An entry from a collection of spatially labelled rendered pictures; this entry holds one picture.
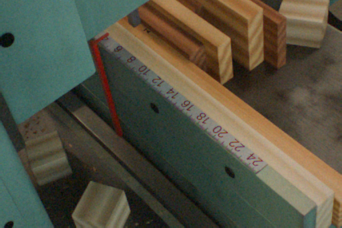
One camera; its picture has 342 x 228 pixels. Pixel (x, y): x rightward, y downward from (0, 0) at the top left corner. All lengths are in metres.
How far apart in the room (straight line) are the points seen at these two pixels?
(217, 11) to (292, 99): 0.11
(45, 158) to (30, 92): 0.21
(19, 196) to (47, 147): 0.22
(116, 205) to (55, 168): 0.10
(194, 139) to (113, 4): 0.14
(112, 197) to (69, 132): 0.14
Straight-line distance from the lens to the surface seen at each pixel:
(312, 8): 0.70
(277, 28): 0.65
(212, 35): 0.65
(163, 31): 0.67
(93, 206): 0.68
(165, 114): 0.62
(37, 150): 0.75
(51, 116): 0.82
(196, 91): 0.61
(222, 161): 0.58
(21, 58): 0.51
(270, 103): 0.66
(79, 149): 0.78
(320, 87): 0.67
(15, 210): 0.54
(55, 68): 0.54
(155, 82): 0.61
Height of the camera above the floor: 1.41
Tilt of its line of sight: 50 degrees down
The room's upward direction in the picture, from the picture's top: 11 degrees counter-clockwise
